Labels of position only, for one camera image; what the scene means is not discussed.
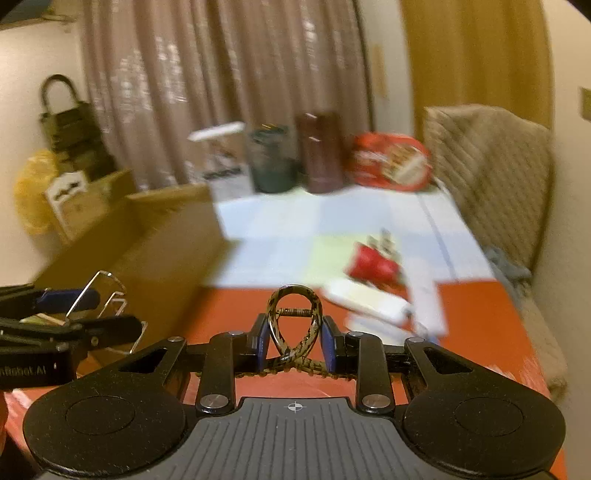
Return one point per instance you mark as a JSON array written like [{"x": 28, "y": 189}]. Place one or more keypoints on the yellow curtain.
[{"x": 475, "y": 55}]

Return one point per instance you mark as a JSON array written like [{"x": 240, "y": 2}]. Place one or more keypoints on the white flat box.
[{"x": 427, "y": 302}]

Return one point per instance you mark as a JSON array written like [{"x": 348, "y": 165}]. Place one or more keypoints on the red food box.
[{"x": 392, "y": 159}]

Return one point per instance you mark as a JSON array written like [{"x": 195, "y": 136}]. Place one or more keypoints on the grey cloth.
[{"x": 505, "y": 265}]

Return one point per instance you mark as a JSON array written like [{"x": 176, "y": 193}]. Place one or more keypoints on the wooden wall strip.
[{"x": 378, "y": 69}]

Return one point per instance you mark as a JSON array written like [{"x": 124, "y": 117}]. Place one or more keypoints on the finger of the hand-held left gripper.
[
  {"x": 111, "y": 328},
  {"x": 69, "y": 299}
]

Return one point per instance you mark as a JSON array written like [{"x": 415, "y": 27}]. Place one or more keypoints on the carton of flattened cardboard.
[{"x": 104, "y": 198}]

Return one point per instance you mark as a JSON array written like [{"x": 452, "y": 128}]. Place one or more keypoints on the yellow plastic bag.
[{"x": 32, "y": 194}]

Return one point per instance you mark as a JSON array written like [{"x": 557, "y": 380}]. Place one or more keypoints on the white decorative board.
[{"x": 67, "y": 194}]

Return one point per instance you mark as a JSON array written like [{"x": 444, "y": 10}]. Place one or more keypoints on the beige quilted chair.
[{"x": 498, "y": 175}]

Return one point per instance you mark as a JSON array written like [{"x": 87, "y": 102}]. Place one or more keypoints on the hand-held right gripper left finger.
[{"x": 261, "y": 344}]

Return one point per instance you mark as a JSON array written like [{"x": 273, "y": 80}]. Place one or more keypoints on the green glass humidifier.
[{"x": 271, "y": 159}]

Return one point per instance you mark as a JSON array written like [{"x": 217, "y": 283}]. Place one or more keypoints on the cardboard box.
[{"x": 152, "y": 249}]

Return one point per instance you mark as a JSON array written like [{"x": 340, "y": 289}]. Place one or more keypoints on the red packet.
[{"x": 373, "y": 265}]

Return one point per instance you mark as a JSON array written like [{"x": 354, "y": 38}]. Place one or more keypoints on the folding step ladder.
[{"x": 74, "y": 134}]

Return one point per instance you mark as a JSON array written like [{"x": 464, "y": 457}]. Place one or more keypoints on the wall switch plate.
[{"x": 585, "y": 102}]

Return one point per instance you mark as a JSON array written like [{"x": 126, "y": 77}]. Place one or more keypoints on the white product box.
[{"x": 226, "y": 170}]

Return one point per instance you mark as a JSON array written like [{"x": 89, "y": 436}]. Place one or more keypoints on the tortoiseshell hair claw clip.
[{"x": 294, "y": 323}]

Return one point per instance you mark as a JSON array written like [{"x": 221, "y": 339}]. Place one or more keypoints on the brown patterned curtain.
[{"x": 221, "y": 69}]

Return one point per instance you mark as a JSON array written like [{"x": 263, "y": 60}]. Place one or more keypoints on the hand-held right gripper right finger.
[{"x": 330, "y": 345}]

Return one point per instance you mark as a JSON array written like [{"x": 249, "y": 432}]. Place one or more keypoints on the white remote control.
[{"x": 369, "y": 300}]

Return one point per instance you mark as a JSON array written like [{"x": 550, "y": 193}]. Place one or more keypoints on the brown metal thermos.
[{"x": 321, "y": 152}]

